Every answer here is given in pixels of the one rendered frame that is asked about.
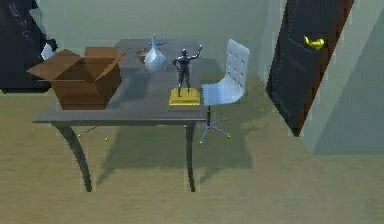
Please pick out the grey table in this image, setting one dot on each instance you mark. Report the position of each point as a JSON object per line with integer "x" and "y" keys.
{"x": 146, "y": 106}

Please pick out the silver glass vase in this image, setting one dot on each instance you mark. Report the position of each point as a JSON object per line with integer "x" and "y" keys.
{"x": 155, "y": 60}

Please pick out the brown bowl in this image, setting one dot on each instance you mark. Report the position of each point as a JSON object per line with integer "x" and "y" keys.
{"x": 142, "y": 54}

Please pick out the dark room door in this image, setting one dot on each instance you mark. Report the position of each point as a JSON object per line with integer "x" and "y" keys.
{"x": 300, "y": 66}

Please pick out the dark statue on gold base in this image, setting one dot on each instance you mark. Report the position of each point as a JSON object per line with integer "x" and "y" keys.
{"x": 184, "y": 76}

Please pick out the black cabinet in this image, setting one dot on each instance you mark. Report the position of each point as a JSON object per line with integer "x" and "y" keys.
{"x": 16, "y": 50}

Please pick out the brown cardboard box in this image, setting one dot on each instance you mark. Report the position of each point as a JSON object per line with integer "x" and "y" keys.
{"x": 83, "y": 90}

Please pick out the white office chair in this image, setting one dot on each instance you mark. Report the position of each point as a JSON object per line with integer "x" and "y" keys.
{"x": 233, "y": 76}

